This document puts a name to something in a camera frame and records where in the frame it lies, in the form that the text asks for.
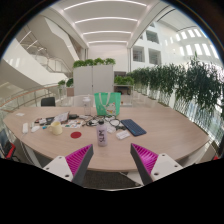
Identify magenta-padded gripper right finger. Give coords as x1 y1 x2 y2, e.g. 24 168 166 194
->
130 142 184 186

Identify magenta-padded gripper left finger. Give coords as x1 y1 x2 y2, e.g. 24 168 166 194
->
43 143 95 187

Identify lilac drink bottle black cap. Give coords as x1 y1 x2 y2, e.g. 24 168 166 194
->
96 119 109 148

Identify flat round red coaster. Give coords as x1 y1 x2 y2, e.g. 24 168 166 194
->
70 131 83 140

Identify cream yellow mug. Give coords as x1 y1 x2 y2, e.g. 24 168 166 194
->
49 120 64 136

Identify colourful sticker sheet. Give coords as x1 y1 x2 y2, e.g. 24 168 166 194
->
62 119 87 129

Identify dark blue keyboard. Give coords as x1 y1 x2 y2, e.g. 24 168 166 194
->
120 118 148 137

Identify black flat folder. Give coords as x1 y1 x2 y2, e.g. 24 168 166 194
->
44 116 56 126

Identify small white printed card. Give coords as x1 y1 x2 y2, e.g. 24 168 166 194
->
115 129 131 141

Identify white and brown booklet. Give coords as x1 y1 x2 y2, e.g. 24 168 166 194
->
53 111 70 124

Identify white power strip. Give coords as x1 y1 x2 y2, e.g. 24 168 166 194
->
21 122 29 135

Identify red and black chair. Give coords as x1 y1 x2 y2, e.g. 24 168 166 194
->
0 141 16 159

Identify clear plastic shaker bottle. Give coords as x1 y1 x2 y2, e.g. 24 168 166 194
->
82 96 92 117

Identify green tote bag cat print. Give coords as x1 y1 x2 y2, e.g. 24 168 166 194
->
93 91 122 117

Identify glass railing wooden handrail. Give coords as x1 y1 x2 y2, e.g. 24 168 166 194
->
0 83 73 113

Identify planter with green plants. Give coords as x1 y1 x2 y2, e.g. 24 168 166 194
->
57 78 75 98

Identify row of tall green plants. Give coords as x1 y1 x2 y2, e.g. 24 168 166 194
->
128 56 224 119

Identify white cabinet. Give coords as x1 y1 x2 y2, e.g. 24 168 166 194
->
72 64 115 98

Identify green plants atop cabinet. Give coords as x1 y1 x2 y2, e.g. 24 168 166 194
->
72 57 117 69

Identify long ceiling light strips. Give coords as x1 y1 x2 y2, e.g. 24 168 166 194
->
63 0 148 45

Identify tangle of black cables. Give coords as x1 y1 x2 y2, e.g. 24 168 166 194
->
78 114 126 131

